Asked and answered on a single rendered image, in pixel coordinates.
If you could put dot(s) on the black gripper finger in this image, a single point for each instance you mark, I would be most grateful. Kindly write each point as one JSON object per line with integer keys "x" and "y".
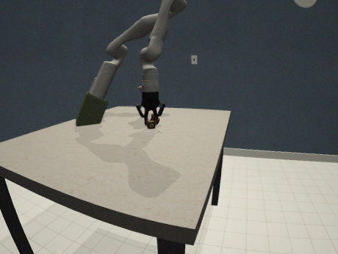
{"x": 162, "y": 106}
{"x": 146, "y": 112}

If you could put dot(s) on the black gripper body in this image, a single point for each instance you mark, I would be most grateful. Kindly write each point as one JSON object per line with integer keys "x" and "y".
{"x": 150, "y": 98}

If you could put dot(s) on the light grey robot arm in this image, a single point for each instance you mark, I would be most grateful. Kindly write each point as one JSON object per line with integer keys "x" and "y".
{"x": 158, "y": 24}

